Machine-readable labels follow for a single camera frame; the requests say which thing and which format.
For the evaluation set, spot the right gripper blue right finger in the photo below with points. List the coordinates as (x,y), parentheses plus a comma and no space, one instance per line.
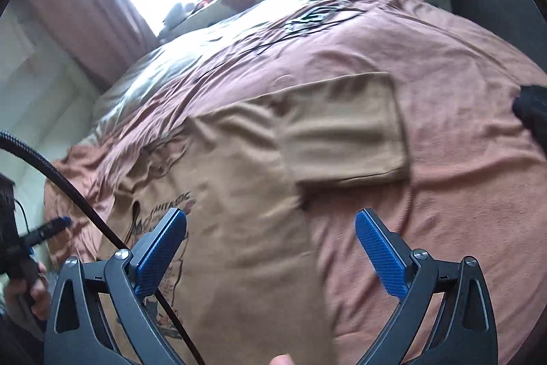
(386,251)

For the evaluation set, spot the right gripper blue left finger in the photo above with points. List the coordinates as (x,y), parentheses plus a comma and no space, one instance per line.
(155,250)

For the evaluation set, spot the tan printed t-shirt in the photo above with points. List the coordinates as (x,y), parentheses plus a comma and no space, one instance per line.
(244,282)

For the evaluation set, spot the person's left hand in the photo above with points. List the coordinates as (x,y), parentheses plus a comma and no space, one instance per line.
(28,305)

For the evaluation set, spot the person's right hand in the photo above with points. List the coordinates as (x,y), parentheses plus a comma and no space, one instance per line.
(284,359)

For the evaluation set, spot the beige bed sheet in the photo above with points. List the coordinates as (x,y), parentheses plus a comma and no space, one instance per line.
(186,52)

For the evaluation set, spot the cream padded headboard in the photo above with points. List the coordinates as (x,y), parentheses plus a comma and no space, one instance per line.
(46,99)

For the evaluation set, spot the orange-brown bed blanket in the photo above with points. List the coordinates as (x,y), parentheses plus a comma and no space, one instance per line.
(476,179)

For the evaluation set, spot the folded black garment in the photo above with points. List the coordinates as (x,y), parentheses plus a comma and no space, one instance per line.
(530,107)

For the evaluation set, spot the left pink curtain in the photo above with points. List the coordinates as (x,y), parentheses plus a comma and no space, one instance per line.
(104,37)

